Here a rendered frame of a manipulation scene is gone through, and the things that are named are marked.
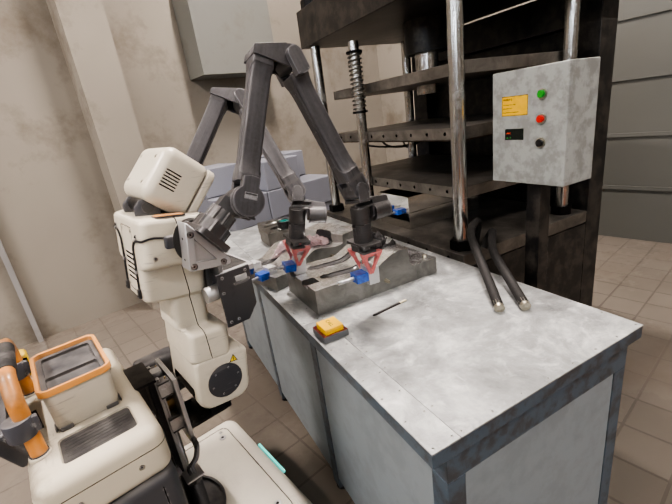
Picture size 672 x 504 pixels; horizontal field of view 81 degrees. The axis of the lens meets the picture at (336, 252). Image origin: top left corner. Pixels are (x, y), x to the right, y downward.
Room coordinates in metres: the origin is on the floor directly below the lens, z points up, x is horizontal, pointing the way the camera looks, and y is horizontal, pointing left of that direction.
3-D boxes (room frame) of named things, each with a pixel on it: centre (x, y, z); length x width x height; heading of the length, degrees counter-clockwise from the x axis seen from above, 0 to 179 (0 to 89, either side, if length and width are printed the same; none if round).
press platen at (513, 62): (2.31, -0.68, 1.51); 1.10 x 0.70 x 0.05; 26
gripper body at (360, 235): (1.12, -0.09, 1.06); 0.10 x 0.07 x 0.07; 26
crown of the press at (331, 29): (2.29, -0.62, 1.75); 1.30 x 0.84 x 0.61; 26
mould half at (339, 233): (1.66, 0.15, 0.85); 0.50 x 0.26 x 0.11; 133
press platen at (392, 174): (2.31, -0.67, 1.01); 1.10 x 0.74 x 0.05; 26
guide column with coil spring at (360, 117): (2.29, -0.24, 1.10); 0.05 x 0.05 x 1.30
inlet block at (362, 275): (1.10, -0.05, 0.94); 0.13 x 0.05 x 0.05; 115
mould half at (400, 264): (1.37, -0.08, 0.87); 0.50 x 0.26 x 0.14; 116
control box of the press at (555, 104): (1.48, -0.81, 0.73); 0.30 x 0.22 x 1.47; 26
